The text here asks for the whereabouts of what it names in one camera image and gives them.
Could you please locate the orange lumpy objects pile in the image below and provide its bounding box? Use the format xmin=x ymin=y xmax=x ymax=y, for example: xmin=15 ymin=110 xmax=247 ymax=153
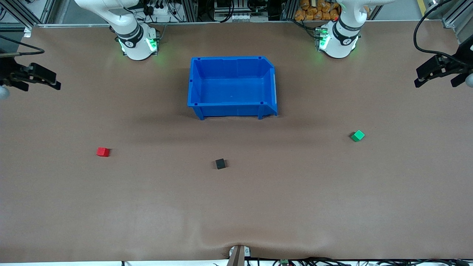
xmin=295 ymin=0 xmax=340 ymax=21

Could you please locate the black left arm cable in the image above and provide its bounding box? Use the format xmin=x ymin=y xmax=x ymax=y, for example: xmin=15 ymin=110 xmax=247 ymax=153
xmin=413 ymin=0 xmax=462 ymax=64

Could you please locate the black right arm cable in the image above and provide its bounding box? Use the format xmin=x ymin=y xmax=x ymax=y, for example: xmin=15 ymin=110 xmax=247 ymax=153
xmin=0 ymin=35 xmax=45 ymax=58

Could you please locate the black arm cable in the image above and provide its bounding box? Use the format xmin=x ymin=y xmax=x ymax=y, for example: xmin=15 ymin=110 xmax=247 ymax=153
xmin=413 ymin=0 xmax=462 ymax=64
xmin=0 ymin=35 xmax=45 ymax=58

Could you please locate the aluminium frame post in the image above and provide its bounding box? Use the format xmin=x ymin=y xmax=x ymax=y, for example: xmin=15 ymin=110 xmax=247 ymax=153
xmin=442 ymin=0 xmax=473 ymax=45
xmin=0 ymin=0 xmax=39 ymax=29

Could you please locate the blue plastic bin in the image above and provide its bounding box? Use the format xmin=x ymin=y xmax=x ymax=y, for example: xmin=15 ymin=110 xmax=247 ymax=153
xmin=187 ymin=56 xmax=278 ymax=120

